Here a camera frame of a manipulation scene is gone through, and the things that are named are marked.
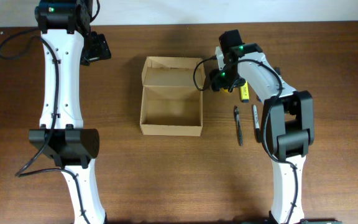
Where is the yellow highlighter marker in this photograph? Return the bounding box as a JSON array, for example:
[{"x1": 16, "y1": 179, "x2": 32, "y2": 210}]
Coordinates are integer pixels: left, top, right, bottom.
[{"x1": 240, "y1": 82, "x2": 249, "y2": 103}]

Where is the black ballpoint pen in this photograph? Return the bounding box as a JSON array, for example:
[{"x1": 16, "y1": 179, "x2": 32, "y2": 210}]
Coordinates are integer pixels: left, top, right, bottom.
[{"x1": 234, "y1": 106, "x2": 243, "y2": 146}]

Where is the brown cardboard box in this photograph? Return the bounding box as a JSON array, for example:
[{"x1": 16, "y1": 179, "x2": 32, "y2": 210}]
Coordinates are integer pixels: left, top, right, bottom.
[{"x1": 140, "y1": 57, "x2": 205, "y2": 137}]

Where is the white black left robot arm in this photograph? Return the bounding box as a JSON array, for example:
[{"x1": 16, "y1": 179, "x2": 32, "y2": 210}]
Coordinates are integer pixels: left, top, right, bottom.
[{"x1": 29, "y1": 1, "x2": 111, "y2": 223}]

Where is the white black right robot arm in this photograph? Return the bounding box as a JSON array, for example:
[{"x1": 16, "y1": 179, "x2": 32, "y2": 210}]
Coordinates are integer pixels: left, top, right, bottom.
[{"x1": 209, "y1": 30, "x2": 314, "y2": 223}]

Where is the black permanent marker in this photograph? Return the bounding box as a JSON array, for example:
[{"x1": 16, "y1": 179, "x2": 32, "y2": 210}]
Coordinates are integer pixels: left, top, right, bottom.
[{"x1": 252, "y1": 105, "x2": 261, "y2": 143}]

